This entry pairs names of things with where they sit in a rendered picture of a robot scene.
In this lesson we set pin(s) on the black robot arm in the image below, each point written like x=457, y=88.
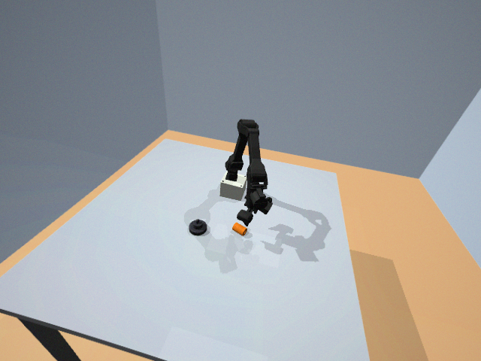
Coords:
x=249, y=131

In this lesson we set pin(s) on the orange knob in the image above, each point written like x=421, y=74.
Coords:
x=239, y=229

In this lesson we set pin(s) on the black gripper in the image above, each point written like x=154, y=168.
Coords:
x=247, y=216

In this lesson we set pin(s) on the dark grey round pedestal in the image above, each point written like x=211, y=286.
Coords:
x=197, y=227

